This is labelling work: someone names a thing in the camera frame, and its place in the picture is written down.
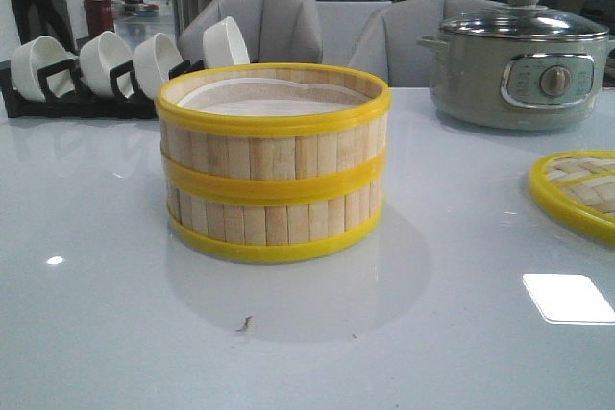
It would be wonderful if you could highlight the white bowl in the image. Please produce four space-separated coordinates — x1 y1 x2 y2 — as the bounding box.
133 33 184 99
79 31 133 98
11 36 71 102
202 16 250 68

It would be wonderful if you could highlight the grey chair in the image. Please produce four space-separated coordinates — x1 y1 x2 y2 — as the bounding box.
177 0 323 63
346 0 498 87

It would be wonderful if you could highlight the bamboo steamer drawer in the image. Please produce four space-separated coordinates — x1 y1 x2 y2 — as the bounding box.
166 178 384 263
156 63 391 205

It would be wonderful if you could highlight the red bin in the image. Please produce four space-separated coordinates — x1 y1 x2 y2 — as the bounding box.
84 0 114 39

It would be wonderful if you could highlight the grey-green electric cooking pot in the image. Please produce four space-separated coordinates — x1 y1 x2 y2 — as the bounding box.
416 30 615 132

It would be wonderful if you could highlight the woven bamboo steamer lid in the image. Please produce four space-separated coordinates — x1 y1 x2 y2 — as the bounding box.
528 150 614 245

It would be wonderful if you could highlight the glass pot lid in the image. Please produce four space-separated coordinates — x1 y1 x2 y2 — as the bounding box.
440 0 609 42

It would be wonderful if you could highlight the black bowl rack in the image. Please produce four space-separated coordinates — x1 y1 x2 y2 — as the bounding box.
0 58 206 120

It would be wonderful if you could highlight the right grey chair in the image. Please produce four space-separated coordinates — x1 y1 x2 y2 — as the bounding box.
346 0 498 87

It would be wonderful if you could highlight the left grey chair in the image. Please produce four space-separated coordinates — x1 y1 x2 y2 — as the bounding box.
177 0 323 63

